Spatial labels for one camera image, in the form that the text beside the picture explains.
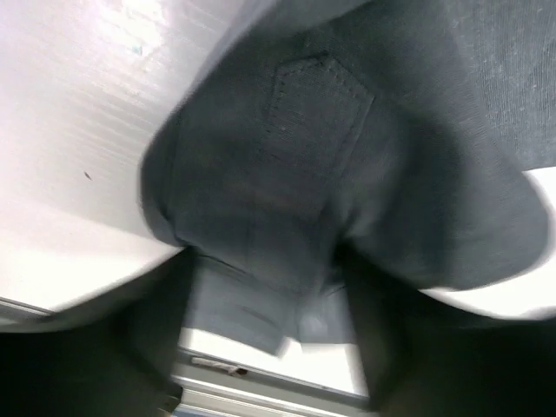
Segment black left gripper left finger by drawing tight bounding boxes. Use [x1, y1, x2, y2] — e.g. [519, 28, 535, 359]
[1, 249, 195, 417]

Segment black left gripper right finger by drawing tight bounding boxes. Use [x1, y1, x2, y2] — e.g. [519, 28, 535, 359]
[336, 244, 555, 417]

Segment grey long sleeve shirt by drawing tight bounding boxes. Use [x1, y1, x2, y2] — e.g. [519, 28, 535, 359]
[141, 1, 555, 354]

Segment aluminium front rail frame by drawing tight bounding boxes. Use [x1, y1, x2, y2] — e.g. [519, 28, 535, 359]
[1, 300, 366, 416]

